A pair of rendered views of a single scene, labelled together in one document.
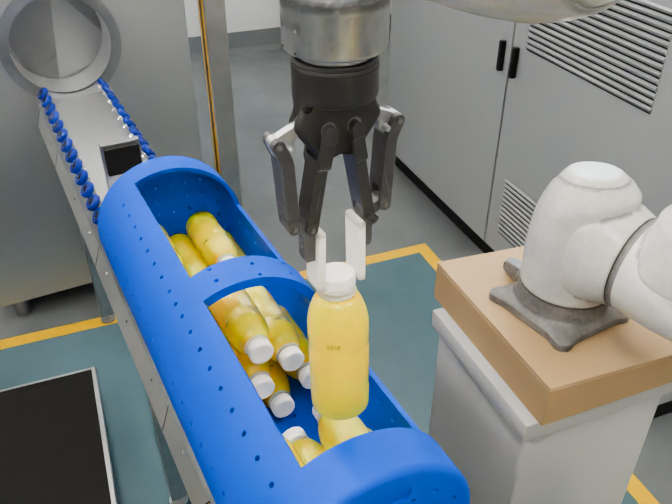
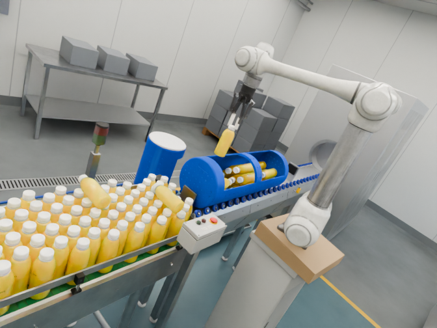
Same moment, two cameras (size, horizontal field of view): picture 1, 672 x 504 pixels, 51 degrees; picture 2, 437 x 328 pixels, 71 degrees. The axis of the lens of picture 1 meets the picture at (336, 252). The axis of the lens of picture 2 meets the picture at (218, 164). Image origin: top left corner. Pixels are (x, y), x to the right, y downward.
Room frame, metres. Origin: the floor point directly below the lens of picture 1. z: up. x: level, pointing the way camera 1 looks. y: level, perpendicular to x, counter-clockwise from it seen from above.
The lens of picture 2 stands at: (-0.22, -1.38, 1.85)
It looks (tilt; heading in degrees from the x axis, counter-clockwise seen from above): 22 degrees down; 59
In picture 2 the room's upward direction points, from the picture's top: 23 degrees clockwise
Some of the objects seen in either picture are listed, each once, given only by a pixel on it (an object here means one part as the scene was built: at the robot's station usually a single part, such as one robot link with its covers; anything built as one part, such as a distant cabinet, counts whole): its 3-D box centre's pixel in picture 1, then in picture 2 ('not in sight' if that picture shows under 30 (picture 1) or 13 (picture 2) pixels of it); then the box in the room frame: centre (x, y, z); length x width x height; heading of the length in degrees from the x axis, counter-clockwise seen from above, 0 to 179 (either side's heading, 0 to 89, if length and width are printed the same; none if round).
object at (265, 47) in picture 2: not in sight; (260, 58); (0.57, -0.01, 1.81); 0.13 x 0.11 x 0.16; 40
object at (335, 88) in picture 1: (335, 103); (246, 94); (0.58, 0.00, 1.63); 0.08 x 0.07 x 0.09; 117
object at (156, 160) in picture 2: not in sight; (150, 191); (0.47, 0.60, 0.59); 0.28 x 0.28 x 0.88
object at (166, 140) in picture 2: not in sight; (168, 140); (0.47, 0.60, 1.03); 0.28 x 0.28 x 0.01
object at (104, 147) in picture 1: (124, 169); (290, 172); (1.64, 0.56, 1.00); 0.10 x 0.04 x 0.15; 118
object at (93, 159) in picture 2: not in sight; (74, 235); (-0.05, 0.08, 0.55); 0.04 x 0.04 x 1.10; 28
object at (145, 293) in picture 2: not in sight; (154, 273); (0.49, 0.03, 0.31); 0.06 x 0.06 x 0.63; 28
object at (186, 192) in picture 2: not in sight; (187, 198); (0.46, -0.06, 0.99); 0.10 x 0.02 x 0.12; 118
